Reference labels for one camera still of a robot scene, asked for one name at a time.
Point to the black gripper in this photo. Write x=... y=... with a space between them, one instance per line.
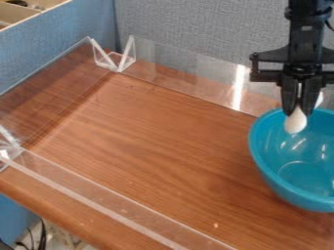
x=299 y=59

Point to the white plush mushroom toy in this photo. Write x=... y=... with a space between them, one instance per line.
x=295 y=121

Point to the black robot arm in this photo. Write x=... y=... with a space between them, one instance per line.
x=307 y=11

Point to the blue plastic bowl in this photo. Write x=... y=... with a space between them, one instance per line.
x=295 y=162

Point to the clear acrylic back barrier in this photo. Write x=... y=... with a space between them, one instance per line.
x=200 y=76

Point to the clear acrylic barrier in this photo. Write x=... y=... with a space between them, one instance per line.
x=21 y=65
x=104 y=200
x=200 y=76

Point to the clear acrylic left barrier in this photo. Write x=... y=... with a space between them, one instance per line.
x=21 y=65

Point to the clear acrylic front barrier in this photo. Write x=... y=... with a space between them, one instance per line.
x=104 y=200

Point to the wooden shelf box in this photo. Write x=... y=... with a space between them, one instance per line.
x=17 y=11

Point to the clear acrylic corner bracket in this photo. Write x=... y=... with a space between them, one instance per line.
x=111 y=60

